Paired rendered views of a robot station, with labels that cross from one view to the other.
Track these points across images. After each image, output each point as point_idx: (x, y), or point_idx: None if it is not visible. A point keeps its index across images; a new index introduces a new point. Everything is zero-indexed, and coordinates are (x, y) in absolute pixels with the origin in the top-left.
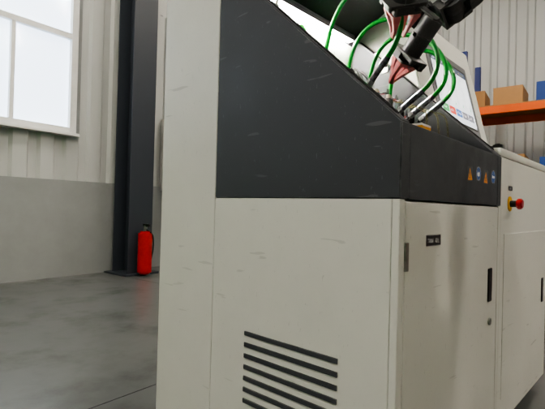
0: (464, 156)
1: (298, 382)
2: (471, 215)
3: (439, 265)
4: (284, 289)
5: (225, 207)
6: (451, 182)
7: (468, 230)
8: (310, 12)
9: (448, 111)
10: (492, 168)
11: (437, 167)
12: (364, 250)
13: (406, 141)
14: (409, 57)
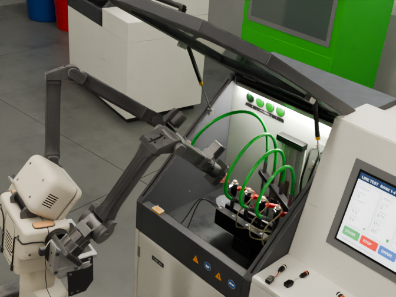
0: (189, 244)
1: None
2: (197, 281)
3: (162, 276)
4: None
5: None
6: (174, 248)
7: (192, 286)
8: (279, 102)
9: (353, 240)
10: (231, 278)
11: (161, 233)
12: None
13: (139, 209)
14: (206, 174)
